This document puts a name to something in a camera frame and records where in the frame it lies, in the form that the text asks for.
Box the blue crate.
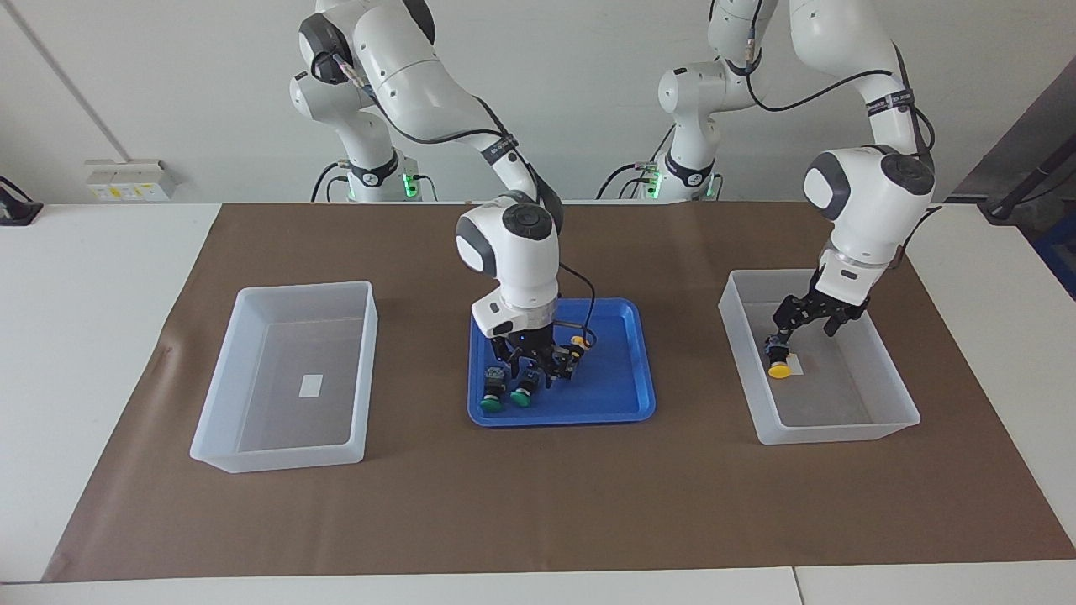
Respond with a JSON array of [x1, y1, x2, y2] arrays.
[[1032, 214, 1076, 301]]

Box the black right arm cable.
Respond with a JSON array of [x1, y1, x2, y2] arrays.
[[332, 50, 599, 347]]

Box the brown paper table mat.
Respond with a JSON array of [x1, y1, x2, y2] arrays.
[[42, 202, 1076, 583]]

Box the white wall socket box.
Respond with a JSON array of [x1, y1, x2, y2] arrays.
[[84, 159, 179, 202]]

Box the blue plastic tray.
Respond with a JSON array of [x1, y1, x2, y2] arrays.
[[467, 297, 657, 429]]

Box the black stand pole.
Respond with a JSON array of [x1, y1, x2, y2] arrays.
[[979, 155, 1076, 224]]

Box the dark grey panel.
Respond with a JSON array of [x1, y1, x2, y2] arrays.
[[948, 57, 1076, 203]]

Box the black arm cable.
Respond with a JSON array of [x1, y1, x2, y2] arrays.
[[744, 34, 944, 274], [332, 50, 599, 347]]

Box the black desk object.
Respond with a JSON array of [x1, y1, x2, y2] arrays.
[[0, 175, 45, 226]]

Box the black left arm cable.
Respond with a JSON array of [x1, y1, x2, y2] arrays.
[[744, 34, 944, 274]]

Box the yellow push button switch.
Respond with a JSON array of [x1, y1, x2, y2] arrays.
[[555, 334, 588, 381], [763, 332, 795, 381]]

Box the translucent white plastic box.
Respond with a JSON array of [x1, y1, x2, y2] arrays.
[[718, 268, 922, 446], [189, 281, 379, 474]]

